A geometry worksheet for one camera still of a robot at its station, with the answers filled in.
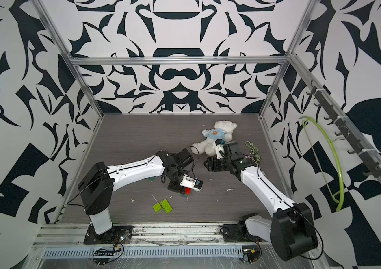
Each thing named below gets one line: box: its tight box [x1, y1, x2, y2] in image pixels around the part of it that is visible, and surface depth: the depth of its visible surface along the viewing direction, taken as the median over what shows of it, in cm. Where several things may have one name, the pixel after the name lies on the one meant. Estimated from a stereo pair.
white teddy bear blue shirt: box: [191, 119, 238, 157], surface depth 103 cm
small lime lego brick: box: [152, 202, 162, 213], surface depth 82 cm
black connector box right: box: [242, 248, 259, 263], surface depth 73 cm
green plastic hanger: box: [299, 116, 345, 213], surface depth 60 cm
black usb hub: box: [94, 250, 115, 257], surface depth 74 cm
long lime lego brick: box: [160, 198, 174, 214], surface depth 84 cm
